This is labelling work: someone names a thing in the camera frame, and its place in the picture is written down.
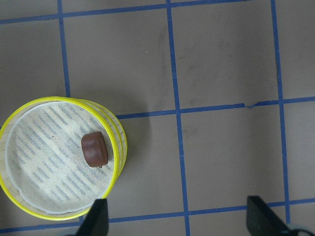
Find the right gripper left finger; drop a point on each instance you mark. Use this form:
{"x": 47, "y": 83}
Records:
{"x": 96, "y": 222}

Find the brown bun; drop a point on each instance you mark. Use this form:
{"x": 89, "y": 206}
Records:
{"x": 94, "y": 149}

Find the yellow steamer layer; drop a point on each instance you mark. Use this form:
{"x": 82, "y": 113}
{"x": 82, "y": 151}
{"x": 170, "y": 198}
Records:
{"x": 42, "y": 167}
{"x": 117, "y": 129}

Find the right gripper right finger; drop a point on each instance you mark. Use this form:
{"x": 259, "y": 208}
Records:
{"x": 262, "y": 221}

